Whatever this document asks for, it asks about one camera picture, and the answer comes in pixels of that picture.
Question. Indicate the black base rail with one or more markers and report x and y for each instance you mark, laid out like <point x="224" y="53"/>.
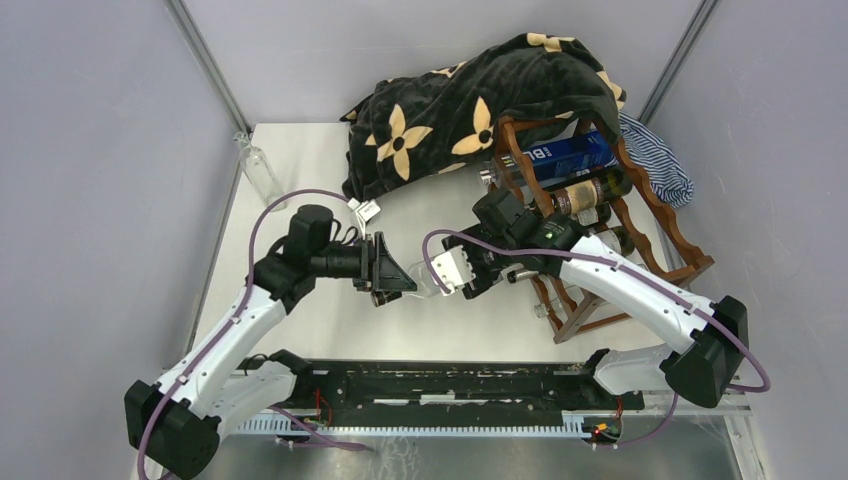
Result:
<point x="359" y="393"/>

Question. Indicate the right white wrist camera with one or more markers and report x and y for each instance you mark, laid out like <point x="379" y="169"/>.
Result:
<point x="453" y="269"/>

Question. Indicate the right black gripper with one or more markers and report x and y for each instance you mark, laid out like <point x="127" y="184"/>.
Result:
<point x="483" y="280"/>

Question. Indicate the black floral blanket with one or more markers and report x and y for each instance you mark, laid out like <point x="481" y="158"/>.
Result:
<point x="410" y="128"/>

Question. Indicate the clear bottle black cap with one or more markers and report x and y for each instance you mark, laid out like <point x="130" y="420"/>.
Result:
<point x="427" y="285"/>

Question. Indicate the blue striped cloth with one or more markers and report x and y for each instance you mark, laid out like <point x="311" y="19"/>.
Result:
<point x="667" y="178"/>

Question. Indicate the green wine bottle back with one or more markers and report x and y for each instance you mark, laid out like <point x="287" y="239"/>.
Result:
<point x="574" y="195"/>

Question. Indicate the dark wine bottle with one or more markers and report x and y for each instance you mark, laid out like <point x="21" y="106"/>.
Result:
<point x="616" y="238"/>
<point x="594" y="216"/>

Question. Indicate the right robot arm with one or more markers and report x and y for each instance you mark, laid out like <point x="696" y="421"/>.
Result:
<point x="704" y="342"/>

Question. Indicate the dark wine bottle front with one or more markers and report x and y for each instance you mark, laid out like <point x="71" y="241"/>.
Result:
<point x="616" y="238"/>

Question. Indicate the wooden wine rack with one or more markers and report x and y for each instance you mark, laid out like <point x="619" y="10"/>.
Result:
<point x="645" y="292"/>

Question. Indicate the tall clear glass bottle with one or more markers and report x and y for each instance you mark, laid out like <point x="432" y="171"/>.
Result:
<point x="256" y="168"/>

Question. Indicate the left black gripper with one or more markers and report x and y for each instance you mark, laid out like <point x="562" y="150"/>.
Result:
<point x="376" y="260"/>

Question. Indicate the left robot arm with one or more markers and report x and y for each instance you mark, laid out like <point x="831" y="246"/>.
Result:
<point x="179" y="420"/>

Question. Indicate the blue liquid square bottle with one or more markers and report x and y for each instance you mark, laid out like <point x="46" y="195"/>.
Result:
<point x="561" y="159"/>

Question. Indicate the white slotted cable duct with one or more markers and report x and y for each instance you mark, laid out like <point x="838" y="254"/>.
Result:
<point x="276" y="424"/>

